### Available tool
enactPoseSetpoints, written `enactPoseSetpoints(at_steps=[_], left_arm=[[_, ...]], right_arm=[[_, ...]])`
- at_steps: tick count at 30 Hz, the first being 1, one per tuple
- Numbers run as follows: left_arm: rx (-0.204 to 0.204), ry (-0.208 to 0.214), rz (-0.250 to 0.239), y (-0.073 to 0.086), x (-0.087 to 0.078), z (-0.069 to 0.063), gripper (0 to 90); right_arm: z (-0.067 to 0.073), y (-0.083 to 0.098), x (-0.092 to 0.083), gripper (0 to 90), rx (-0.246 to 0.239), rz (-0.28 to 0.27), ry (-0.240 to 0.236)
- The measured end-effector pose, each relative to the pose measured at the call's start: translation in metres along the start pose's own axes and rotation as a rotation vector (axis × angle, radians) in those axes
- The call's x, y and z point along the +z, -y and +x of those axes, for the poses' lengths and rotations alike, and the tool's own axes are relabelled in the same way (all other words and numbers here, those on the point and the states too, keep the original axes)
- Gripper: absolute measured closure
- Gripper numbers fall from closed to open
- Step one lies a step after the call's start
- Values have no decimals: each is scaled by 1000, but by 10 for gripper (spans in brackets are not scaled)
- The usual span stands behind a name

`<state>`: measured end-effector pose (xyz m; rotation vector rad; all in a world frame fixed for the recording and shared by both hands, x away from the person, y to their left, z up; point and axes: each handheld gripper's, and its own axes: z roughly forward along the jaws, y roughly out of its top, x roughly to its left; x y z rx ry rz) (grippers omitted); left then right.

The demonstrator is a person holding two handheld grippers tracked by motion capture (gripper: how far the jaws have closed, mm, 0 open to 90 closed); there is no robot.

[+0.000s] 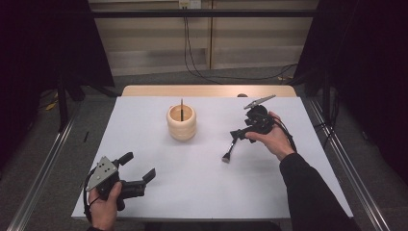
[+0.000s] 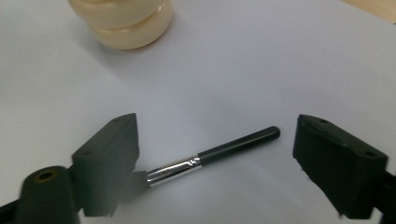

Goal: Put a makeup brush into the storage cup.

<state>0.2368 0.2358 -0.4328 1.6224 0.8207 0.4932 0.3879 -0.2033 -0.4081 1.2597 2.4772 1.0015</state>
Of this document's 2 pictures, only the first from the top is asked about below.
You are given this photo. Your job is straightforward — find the yellow floor tape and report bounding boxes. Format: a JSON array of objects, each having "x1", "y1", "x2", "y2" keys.
[{"x1": 43, "y1": 99, "x2": 60, "y2": 112}]

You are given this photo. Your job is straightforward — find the white wall socket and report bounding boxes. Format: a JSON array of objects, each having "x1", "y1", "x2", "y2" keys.
[{"x1": 178, "y1": 0, "x2": 202, "y2": 10}]

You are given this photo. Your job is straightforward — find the black stand post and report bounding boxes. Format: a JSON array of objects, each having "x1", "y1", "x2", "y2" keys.
[{"x1": 57, "y1": 71, "x2": 70, "y2": 133}]

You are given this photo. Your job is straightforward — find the person's left hand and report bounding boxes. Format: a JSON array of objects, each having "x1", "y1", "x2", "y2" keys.
[{"x1": 88, "y1": 181, "x2": 123, "y2": 231}]

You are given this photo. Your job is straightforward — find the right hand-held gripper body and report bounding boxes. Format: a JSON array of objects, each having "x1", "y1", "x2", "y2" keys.
[{"x1": 242, "y1": 93, "x2": 277, "y2": 137}]

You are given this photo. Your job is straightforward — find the metal floor rail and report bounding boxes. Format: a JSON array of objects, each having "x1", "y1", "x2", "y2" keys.
[
  {"x1": 6, "y1": 101, "x2": 82, "y2": 231},
  {"x1": 307, "y1": 98, "x2": 392, "y2": 231}
]

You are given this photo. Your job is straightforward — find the black hanging cables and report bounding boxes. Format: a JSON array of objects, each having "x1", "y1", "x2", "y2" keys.
[{"x1": 183, "y1": 16, "x2": 299, "y2": 85}]

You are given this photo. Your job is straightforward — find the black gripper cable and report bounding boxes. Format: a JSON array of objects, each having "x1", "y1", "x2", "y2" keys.
[
  {"x1": 271, "y1": 116, "x2": 298, "y2": 154},
  {"x1": 82, "y1": 168, "x2": 98, "y2": 224}
]

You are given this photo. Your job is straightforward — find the person's right hand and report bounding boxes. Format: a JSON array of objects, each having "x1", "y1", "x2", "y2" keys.
[{"x1": 244, "y1": 111, "x2": 296, "y2": 162}]

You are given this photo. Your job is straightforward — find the white table mat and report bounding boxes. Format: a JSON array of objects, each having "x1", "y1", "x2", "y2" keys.
[{"x1": 71, "y1": 95, "x2": 354, "y2": 221}]

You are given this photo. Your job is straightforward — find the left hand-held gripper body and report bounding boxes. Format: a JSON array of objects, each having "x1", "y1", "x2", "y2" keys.
[{"x1": 85, "y1": 155, "x2": 147, "y2": 212}]

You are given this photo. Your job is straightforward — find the black curtain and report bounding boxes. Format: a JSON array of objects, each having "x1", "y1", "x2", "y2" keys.
[
  {"x1": 293, "y1": 0, "x2": 408, "y2": 186},
  {"x1": 0, "y1": 0, "x2": 115, "y2": 167}
]

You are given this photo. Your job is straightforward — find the black makeup brush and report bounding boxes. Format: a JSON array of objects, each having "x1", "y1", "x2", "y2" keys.
[{"x1": 220, "y1": 137, "x2": 241, "y2": 165}]

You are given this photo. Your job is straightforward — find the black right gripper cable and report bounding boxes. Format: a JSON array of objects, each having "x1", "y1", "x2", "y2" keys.
[{"x1": 271, "y1": 116, "x2": 298, "y2": 154}]

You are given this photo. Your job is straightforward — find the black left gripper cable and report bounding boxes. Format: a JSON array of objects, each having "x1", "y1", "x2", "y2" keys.
[{"x1": 82, "y1": 168, "x2": 98, "y2": 224}]

